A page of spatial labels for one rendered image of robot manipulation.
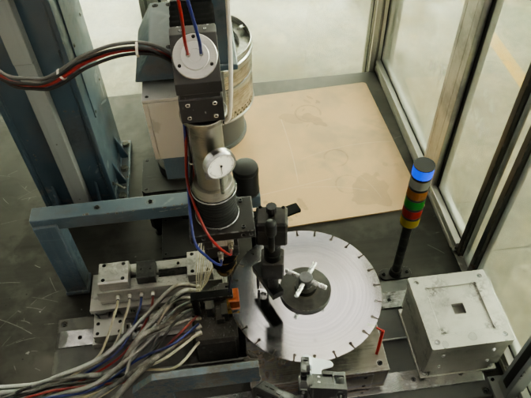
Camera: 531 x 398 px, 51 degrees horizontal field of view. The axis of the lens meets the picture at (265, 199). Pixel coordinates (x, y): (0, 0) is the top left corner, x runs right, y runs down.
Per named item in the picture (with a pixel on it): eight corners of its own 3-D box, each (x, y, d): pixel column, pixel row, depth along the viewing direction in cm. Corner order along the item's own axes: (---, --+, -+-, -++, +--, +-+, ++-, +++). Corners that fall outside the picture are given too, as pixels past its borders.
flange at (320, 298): (300, 322, 116) (300, 316, 114) (269, 285, 122) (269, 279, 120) (341, 295, 120) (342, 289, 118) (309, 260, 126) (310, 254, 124)
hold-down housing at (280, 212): (287, 262, 111) (287, 195, 96) (287, 282, 108) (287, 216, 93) (259, 262, 111) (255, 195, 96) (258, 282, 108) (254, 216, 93)
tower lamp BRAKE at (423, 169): (428, 166, 120) (431, 155, 118) (435, 181, 117) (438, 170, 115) (408, 167, 120) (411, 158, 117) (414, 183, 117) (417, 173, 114)
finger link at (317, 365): (331, 358, 107) (333, 387, 98) (300, 357, 107) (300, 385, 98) (332, 344, 106) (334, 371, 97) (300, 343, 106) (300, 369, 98)
